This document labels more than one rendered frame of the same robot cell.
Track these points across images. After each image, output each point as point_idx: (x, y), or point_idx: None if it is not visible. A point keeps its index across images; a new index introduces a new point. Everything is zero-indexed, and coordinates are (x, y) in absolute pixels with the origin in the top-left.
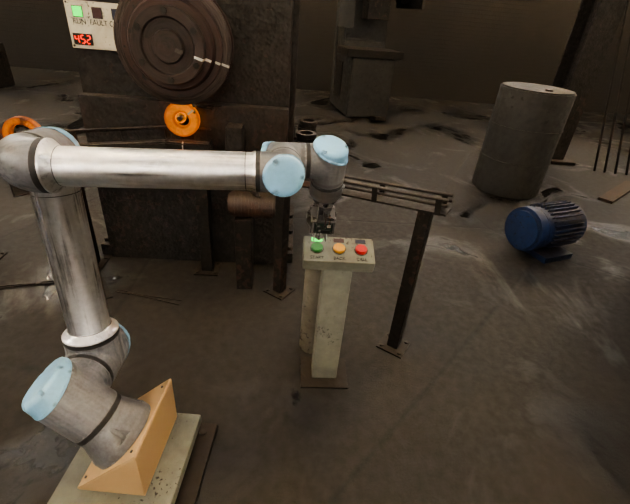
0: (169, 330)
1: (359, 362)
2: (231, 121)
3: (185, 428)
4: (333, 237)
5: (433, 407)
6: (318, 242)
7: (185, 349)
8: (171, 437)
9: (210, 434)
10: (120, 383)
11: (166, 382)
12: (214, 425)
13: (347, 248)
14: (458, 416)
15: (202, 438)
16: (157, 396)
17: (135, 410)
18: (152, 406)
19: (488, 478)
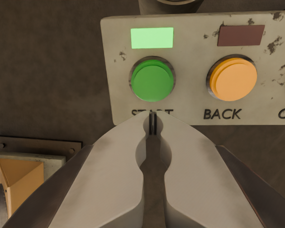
0: (4, 30)
1: None
2: None
3: (53, 172)
4: (222, 18)
5: None
6: (157, 66)
7: (30, 58)
8: (45, 179)
9: (78, 151)
10: None
11: (7, 189)
12: (79, 144)
13: (263, 72)
14: None
15: (73, 154)
16: (7, 200)
17: None
18: (7, 209)
19: None
